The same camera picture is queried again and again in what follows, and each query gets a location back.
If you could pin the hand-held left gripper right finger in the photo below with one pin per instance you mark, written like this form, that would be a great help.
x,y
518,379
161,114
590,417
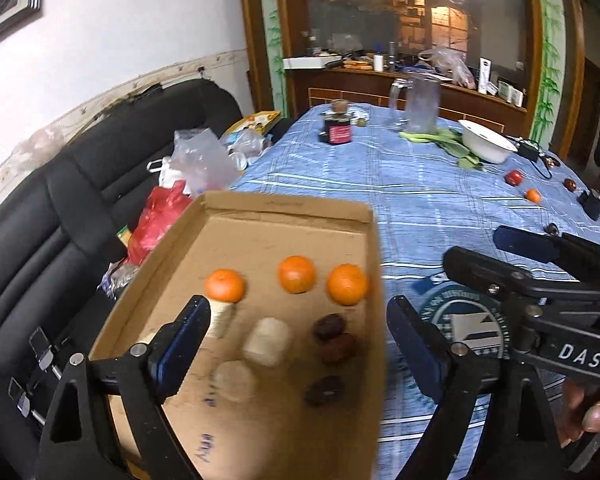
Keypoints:
x,y
415,345

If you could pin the small orange tangerine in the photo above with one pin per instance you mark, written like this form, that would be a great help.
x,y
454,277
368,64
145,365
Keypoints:
x,y
532,195

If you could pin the white and blue carton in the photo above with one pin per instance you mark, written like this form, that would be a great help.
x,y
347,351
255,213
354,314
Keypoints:
x,y
487,75

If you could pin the green vegetable leaves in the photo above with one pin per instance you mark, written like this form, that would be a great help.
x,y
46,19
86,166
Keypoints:
x,y
445,140

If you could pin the plastic bag with red contents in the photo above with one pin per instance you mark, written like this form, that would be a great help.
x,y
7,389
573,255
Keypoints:
x,y
450,65

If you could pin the white bowl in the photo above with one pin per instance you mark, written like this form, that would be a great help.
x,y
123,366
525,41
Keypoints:
x,y
485,140

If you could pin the black leather sofa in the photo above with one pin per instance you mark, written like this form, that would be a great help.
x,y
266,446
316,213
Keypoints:
x,y
55,210

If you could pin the blue plaid tablecloth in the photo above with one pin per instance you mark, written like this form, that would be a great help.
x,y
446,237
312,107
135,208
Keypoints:
x,y
430,195

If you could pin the yellow printed box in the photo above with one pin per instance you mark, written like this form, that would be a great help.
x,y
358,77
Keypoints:
x,y
252,122

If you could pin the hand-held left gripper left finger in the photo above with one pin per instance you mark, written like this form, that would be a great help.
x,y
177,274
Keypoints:
x,y
180,345

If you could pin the clear glass pitcher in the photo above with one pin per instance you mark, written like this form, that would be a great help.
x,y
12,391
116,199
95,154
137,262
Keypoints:
x,y
420,102

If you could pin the crumpled clear plastic wrap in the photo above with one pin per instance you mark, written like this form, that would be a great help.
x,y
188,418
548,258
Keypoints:
x,y
247,147

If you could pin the white plastic bag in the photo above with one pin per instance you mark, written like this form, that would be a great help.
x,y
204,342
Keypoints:
x,y
170,176

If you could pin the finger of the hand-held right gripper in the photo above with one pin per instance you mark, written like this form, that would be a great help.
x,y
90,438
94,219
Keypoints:
x,y
480,267
525,242

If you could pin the black power adapter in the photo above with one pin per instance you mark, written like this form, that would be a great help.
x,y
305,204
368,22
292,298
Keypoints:
x,y
527,149

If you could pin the flat white box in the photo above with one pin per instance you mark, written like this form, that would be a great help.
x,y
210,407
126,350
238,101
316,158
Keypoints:
x,y
307,62

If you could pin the beige yam chunk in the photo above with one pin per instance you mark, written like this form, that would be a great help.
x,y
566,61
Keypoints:
x,y
236,381
223,319
267,342

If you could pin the white cup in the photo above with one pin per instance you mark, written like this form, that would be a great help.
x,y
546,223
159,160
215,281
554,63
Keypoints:
x,y
378,63

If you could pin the wooden cabinet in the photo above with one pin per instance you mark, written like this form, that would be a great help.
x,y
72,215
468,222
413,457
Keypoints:
x,y
290,20

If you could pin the dark jar with pink label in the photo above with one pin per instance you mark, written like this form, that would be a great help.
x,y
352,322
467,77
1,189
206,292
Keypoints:
x,y
337,129

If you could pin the clear plastic bag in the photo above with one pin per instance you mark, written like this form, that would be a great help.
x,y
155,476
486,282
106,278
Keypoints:
x,y
200,160

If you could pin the brown cardboard tray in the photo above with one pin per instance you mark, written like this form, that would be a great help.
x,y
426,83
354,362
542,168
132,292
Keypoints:
x,y
280,230

